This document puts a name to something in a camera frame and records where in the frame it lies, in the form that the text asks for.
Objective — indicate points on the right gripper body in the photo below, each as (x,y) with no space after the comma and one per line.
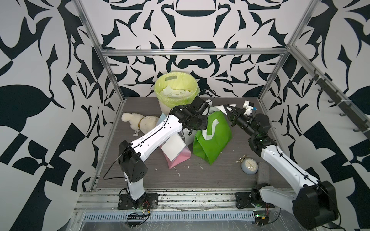
(243,121)

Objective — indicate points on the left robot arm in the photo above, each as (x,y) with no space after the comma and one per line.
(132,155)

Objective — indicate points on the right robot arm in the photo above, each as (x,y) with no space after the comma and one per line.
(313,202)

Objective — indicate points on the white paper bag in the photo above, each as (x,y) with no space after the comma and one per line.
(215,108)

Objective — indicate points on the white bin with green liner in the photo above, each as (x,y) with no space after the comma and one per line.
(175,88)

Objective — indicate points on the green paper bag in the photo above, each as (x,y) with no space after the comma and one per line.
(209,143)

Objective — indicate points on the white receipt on pink bag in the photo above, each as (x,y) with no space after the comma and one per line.
(173,147)

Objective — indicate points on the pink and blue paper bag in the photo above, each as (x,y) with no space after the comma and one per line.
(183,156)

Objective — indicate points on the small round alarm clock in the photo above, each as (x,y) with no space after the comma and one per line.
(248,165)

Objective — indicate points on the cream plush toy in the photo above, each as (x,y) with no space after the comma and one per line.
(139,122)

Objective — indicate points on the grey sponge block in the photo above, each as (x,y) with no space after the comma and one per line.
(263,173)

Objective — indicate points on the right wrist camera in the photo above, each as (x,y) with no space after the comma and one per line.
(249,108)

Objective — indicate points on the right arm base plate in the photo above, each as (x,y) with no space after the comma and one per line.
(244,200)

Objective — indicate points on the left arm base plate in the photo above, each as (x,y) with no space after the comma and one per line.
(147,201)

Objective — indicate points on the wall hook rail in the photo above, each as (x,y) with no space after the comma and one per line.
(339,99)

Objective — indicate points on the aluminium frame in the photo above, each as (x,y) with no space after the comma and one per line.
(262,49)

